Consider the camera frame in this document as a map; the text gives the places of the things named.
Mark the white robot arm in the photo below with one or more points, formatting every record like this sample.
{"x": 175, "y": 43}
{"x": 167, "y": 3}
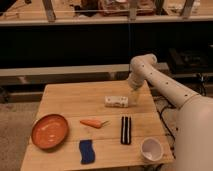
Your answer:
{"x": 194, "y": 139}

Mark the wooden table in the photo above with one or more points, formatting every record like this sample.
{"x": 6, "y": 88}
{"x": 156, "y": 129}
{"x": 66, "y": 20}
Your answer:
{"x": 79, "y": 101}

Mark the black white striped cloth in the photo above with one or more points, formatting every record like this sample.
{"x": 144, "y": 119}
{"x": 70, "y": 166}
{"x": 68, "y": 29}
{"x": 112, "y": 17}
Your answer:
{"x": 126, "y": 124}

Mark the orange toy carrot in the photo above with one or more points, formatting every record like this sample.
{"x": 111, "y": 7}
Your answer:
{"x": 92, "y": 123}

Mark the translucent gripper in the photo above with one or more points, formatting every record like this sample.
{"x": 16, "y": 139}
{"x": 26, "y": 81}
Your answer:
{"x": 133, "y": 97}

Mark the orange ceramic bowl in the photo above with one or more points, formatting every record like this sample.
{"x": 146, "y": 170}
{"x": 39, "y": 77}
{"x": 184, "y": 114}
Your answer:
{"x": 49, "y": 131}

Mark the blue sponge cloth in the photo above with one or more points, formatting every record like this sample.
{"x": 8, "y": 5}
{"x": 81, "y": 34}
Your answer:
{"x": 87, "y": 151}

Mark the white plastic bottle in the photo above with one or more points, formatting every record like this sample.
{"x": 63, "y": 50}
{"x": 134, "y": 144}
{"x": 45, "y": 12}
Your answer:
{"x": 116, "y": 101}

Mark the white cup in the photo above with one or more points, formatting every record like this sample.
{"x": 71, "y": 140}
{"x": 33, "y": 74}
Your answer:
{"x": 151, "y": 149}

